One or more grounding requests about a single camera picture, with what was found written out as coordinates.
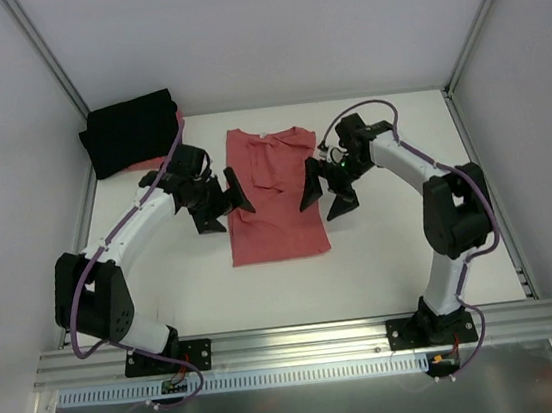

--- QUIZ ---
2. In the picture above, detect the red t shirt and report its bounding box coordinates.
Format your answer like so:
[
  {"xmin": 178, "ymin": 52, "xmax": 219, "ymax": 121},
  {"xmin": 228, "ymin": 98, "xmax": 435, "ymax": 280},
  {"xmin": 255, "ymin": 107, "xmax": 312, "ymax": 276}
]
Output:
[
  {"xmin": 225, "ymin": 126, "xmax": 331, "ymax": 267},
  {"xmin": 123, "ymin": 110, "xmax": 184, "ymax": 172}
]

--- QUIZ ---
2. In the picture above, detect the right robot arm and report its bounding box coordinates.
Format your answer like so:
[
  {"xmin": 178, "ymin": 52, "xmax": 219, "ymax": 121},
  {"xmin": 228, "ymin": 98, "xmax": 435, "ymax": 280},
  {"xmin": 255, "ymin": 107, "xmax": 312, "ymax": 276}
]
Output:
[{"xmin": 299, "ymin": 113, "xmax": 500, "ymax": 350}]

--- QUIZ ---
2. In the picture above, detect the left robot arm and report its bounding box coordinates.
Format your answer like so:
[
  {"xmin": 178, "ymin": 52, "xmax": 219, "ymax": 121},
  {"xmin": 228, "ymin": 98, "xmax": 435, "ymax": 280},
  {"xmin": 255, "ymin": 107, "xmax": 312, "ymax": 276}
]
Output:
[{"xmin": 54, "ymin": 144, "xmax": 254, "ymax": 373}]

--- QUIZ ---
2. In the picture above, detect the folded red t shirt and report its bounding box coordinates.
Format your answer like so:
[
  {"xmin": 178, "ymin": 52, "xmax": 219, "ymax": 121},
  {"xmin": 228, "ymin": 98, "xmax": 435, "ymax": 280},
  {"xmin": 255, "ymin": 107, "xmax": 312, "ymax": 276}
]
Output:
[{"xmin": 123, "ymin": 110, "xmax": 184, "ymax": 172}]

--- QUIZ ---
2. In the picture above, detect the folded black t shirt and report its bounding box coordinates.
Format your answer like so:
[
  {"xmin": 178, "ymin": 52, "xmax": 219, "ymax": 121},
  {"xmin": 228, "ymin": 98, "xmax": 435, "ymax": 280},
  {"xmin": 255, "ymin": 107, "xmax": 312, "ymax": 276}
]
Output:
[{"xmin": 79, "ymin": 89, "xmax": 180, "ymax": 180}]

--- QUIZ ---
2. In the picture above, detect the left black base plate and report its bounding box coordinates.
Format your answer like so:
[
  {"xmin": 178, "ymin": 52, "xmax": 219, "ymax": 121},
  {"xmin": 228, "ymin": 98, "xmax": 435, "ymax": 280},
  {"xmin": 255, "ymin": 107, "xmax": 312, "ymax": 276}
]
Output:
[{"xmin": 124, "ymin": 338, "xmax": 212, "ymax": 379}]

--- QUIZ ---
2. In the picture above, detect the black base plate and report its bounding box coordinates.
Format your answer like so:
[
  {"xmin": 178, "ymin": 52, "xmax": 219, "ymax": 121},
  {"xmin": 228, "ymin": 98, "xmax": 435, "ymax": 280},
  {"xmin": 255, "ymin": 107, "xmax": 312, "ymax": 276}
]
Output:
[
  {"xmin": 124, "ymin": 338, "xmax": 212, "ymax": 379},
  {"xmin": 384, "ymin": 308, "xmax": 478, "ymax": 351}
]

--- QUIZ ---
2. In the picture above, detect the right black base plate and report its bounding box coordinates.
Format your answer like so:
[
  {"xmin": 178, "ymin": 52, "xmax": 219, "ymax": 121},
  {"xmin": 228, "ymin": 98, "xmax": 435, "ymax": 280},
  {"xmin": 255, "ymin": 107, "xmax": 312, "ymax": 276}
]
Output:
[{"xmin": 384, "ymin": 308, "xmax": 478, "ymax": 351}]

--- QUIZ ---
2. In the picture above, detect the white slotted cable duct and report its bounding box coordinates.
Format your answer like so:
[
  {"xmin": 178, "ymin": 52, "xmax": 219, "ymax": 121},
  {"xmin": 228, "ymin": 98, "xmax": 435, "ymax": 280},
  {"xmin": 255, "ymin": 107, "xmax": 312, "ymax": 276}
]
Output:
[{"xmin": 57, "ymin": 353, "xmax": 429, "ymax": 408}]

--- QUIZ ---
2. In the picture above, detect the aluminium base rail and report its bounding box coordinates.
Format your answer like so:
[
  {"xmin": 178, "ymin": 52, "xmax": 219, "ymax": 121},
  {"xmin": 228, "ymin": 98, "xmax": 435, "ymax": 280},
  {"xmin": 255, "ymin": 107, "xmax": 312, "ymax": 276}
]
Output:
[{"xmin": 33, "ymin": 299, "xmax": 552, "ymax": 392}]

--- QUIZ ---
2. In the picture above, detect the left rear frame post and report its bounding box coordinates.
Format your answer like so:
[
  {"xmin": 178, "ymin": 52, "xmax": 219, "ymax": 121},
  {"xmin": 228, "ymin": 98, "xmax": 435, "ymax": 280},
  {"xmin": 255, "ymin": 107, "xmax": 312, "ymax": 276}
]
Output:
[{"xmin": 0, "ymin": 0, "xmax": 90, "ymax": 120}]

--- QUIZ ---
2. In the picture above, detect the frame post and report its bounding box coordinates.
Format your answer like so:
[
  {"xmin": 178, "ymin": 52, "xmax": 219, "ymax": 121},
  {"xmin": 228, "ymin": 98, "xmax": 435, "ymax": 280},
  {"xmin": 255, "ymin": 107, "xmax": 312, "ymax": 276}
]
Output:
[
  {"xmin": 431, "ymin": 0, "xmax": 544, "ymax": 96},
  {"xmin": 0, "ymin": 0, "xmax": 90, "ymax": 120}
]

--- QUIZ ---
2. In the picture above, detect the right rear frame post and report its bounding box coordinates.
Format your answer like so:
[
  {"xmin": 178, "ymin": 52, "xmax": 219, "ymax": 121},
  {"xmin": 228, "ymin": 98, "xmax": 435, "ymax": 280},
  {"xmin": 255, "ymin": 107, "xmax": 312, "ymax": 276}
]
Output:
[{"xmin": 431, "ymin": 0, "xmax": 544, "ymax": 96}]

